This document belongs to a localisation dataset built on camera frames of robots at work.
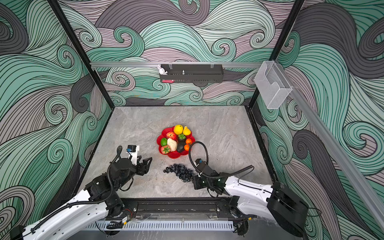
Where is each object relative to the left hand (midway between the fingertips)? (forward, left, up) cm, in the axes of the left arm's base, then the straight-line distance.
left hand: (147, 157), depth 76 cm
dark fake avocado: (+13, -16, -10) cm, 23 cm away
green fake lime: (+16, -5, -10) cm, 20 cm away
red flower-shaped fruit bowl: (+8, -13, -12) cm, 19 cm away
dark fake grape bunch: (-5, -20, -11) cm, 23 cm away
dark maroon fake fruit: (+18, -17, -9) cm, 26 cm away
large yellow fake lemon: (+24, -14, -8) cm, 29 cm away
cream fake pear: (+13, -11, -9) cm, 20 cm away
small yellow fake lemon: (+23, -20, -9) cm, 31 cm away
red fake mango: (+9, -8, -8) cm, 14 cm away
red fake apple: (+19, -10, -8) cm, 23 cm away
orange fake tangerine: (+17, -21, -10) cm, 29 cm away
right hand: (-8, -24, -14) cm, 29 cm away
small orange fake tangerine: (+11, -20, -9) cm, 25 cm away
